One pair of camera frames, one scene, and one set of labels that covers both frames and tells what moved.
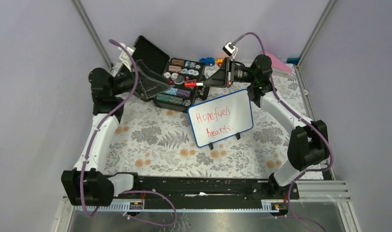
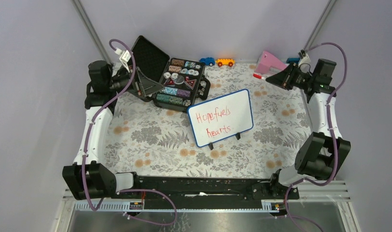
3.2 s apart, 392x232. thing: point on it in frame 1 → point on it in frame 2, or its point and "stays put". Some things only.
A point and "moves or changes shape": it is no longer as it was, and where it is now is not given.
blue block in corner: (292, 60) stays put
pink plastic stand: (275, 64) stays put
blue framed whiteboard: (215, 118) stays put
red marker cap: (190, 84) moves or changes shape
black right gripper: (219, 79) → (284, 79)
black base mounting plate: (209, 192) stays put
